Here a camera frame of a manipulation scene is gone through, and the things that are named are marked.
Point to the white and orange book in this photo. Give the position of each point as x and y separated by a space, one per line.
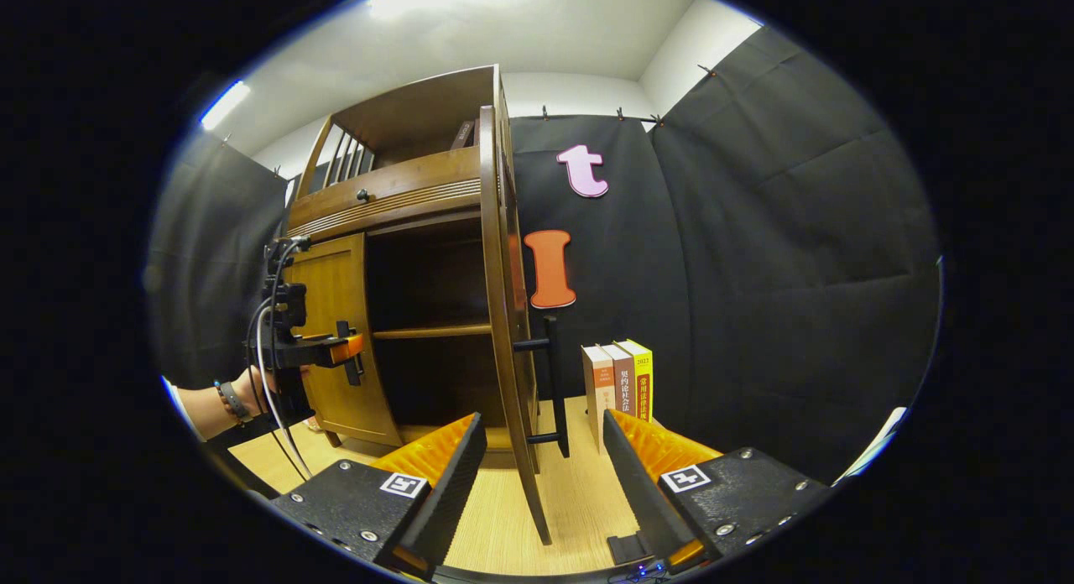
597 391

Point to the wooden drawer with black knob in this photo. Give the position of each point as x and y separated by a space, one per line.
403 185

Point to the wooden double-door shoe cabinet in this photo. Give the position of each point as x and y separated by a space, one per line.
419 106

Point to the dark wristband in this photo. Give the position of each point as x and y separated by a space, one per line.
233 402

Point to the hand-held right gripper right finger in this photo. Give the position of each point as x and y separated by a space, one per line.
638 483

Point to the black backdrop cloth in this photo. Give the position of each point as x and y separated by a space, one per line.
755 232

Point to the brown book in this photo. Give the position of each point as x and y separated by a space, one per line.
463 135

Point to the wooden cabinet inner shelf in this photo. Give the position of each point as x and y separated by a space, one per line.
428 331

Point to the wooden shoe cabinet door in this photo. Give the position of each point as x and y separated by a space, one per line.
336 273
495 315

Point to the grey-brown book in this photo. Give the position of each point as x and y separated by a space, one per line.
623 383

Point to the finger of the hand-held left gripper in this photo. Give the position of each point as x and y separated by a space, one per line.
344 349

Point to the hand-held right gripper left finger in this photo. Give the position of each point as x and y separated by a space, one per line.
449 492

